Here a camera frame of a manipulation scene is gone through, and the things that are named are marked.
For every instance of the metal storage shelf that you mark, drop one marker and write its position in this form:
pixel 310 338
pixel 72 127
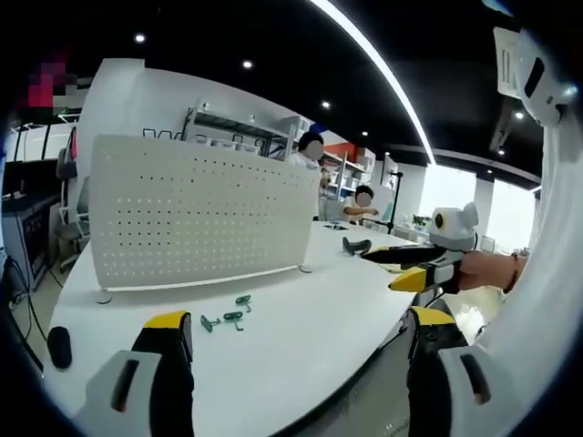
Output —
pixel 237 127

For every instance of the green hook assembly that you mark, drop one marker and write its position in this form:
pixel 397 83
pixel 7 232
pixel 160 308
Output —
pixel 209 322
pixel 232 317
pixel 243 300

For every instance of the black oval object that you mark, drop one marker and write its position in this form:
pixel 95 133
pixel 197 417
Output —
pixel 59 348

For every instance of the dark equipment cabinet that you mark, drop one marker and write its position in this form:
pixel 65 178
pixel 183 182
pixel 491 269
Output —
pixel 27 236

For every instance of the person's right hand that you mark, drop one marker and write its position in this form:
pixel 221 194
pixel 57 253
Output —
pixel 483 269

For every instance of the white perforated mounting plate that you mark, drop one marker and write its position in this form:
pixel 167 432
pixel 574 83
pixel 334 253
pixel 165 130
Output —
pixel 200 214

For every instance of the round ceiling spotlight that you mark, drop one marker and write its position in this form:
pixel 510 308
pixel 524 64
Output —
pixel 247 64
pixel 325 104
pixel 140 38

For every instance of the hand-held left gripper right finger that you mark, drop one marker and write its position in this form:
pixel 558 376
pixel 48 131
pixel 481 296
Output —
pixel 448 391

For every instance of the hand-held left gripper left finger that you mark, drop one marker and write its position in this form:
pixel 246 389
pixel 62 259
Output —
pixel 136 387

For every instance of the black camera stand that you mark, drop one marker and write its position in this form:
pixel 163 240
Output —
pixel 395 200

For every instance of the grey office chair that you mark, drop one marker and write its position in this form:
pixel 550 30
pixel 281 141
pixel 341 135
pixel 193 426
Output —
pixel 73 218

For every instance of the white worn chest device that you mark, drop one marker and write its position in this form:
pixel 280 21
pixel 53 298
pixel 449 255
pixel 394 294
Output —
pixel 537 73

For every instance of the long ceiling light strip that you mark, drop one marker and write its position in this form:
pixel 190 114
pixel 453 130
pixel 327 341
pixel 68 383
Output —
pixel 387 73

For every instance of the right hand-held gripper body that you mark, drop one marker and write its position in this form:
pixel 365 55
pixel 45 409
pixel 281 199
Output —
pixel 448 227

